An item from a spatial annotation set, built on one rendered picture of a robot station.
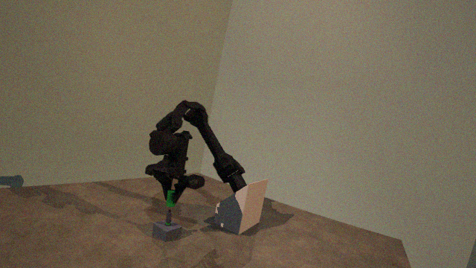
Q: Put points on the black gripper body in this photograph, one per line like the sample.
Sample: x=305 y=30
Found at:
x=192 y=181

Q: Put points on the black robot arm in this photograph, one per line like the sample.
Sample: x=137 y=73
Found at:
x=163 y=142

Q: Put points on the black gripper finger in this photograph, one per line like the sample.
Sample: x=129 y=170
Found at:
x=178 y=192
x=166 y=185

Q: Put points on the green marker cap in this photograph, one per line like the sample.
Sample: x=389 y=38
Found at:
x=170 y=198

